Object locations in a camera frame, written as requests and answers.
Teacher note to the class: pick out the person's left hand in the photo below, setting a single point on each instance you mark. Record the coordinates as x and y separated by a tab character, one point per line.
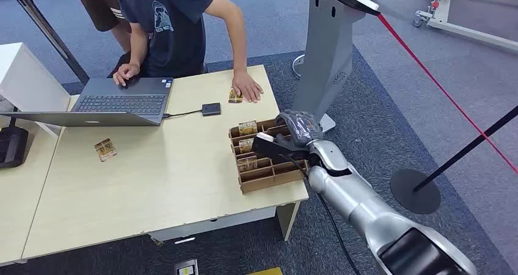
247	87

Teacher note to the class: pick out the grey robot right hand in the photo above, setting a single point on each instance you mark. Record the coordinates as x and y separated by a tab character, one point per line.
301	127

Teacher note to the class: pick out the person's right hand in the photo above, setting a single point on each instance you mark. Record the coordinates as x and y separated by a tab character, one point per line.
125	72

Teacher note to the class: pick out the person's left forearm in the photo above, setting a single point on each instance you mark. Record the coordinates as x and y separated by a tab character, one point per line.
236	42

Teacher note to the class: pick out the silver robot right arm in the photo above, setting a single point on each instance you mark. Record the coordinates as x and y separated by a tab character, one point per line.
364	208

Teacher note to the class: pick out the person's right forearm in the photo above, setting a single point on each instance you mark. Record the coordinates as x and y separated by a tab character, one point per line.
137	46

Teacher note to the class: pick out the black card reader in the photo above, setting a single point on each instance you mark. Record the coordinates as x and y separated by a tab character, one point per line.
211	109

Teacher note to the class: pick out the brown wooden card organizer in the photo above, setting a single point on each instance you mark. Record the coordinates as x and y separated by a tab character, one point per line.
267	178

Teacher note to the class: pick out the standing person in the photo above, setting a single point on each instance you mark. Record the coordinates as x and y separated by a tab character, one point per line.
101	10

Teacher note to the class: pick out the seated person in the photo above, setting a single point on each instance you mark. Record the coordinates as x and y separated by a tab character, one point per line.
178	30

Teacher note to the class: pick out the dark grey laptop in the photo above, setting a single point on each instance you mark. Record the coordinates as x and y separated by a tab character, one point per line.
121	103

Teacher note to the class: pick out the grey kiosk stand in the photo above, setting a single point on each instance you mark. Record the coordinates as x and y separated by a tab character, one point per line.
328	50

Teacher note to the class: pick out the black stanchion pole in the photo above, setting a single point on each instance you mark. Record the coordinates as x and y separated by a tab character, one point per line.
44	26

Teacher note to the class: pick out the white cabinet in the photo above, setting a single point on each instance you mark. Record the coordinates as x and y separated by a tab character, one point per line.
24	79

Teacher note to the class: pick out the beige wooden desk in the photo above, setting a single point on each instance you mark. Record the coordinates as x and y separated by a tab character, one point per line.
16	208
170	184

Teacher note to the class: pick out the black stanchion with round base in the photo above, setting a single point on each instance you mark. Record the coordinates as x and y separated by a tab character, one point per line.
415	192

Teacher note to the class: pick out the black stand base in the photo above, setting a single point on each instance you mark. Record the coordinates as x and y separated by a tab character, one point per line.
12	145

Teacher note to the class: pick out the red barrier belt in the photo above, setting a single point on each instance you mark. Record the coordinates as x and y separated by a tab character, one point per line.
425	69

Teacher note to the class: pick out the yellow floor marker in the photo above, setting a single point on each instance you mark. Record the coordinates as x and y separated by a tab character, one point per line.
265	272

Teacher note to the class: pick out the floor power socket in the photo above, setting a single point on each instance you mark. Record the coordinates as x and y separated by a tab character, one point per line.
186	268

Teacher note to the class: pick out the white wheeled frame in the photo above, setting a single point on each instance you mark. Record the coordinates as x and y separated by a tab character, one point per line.
445	18

